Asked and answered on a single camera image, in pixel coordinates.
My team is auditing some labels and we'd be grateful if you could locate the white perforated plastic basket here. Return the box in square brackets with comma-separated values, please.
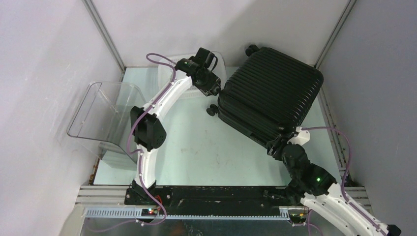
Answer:
[157, 52, 228, 99]

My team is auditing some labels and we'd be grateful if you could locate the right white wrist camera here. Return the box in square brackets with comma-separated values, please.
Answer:
[288, 126, 310, 146]

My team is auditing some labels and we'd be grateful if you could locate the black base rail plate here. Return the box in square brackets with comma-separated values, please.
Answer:
[124, 184, 301, 217]

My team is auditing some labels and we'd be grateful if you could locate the aluminium frame rail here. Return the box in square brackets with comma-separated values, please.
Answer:
[76, 185, 372, 222]

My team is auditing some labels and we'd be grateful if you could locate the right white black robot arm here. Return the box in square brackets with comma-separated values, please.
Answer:
[267, 133, 402, 236]

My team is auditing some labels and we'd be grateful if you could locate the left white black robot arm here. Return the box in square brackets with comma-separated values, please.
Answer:
[126, 48, 221, 205]

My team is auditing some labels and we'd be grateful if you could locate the black ribbed hard-shell suitcase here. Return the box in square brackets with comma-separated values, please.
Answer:
[207, 44, 324, 148]

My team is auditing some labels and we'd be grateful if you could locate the clear acrylic bin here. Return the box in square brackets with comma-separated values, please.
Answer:
[66, 82, 146, 171]

